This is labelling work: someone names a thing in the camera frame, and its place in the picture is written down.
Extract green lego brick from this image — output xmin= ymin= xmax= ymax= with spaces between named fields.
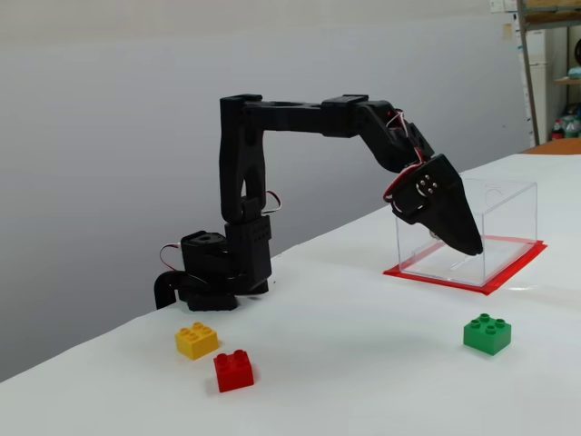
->
xmin=462 ymin=312 xmax=513 ymax=358

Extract orange table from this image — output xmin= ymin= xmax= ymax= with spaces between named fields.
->
xmin=521 ymin=137 xmax=581 ymax=156

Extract red white base cable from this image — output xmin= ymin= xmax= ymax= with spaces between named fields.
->
xmin=158 ymin=243 xmax=185 ymax=273

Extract black table clamp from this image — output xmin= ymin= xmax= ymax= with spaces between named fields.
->
xmin=153 ymin=271 xmax=183 ymax=311

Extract red white gripper cable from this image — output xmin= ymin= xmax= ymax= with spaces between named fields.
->
xmin=382 ymin=110 xmax=431 ymax=215

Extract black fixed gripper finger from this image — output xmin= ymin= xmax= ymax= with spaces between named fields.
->
xmin=435 ymin=175 xmax=484 ymax=254

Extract metal shelf rack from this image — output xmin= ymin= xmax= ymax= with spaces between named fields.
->
xmin=516 ymin=0 xmax=581 ymax=146

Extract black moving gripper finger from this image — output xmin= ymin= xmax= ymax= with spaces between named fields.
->
xmin=390 ymin=172 xmax=464 ymax=253

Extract red base mat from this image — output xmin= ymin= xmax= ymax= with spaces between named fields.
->
xmin=382 ymin=233 xmax=548 ymax=297

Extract red white shoulder cable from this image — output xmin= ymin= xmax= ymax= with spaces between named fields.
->
xmin=261 ymin=189 xmax=285 ymax=215

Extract white cabinet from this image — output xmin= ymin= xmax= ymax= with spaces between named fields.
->
xmin=521 ymin=29 xmax=553 ymax=137

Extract yellow lego brick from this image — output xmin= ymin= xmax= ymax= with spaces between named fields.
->
xmin=174 ymin=322 xmax=220 ymax=362

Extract transparent plastic box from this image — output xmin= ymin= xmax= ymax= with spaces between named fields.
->
xmin=393 ymin=176 xmax=539 ymax=287

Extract red lego brick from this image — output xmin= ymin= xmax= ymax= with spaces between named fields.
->
xmin=212 ymin=349 xmax=255 ymax=394

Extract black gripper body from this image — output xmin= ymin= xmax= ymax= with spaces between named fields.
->
xmin=389 ymin=153 xmax=465 ymax=226

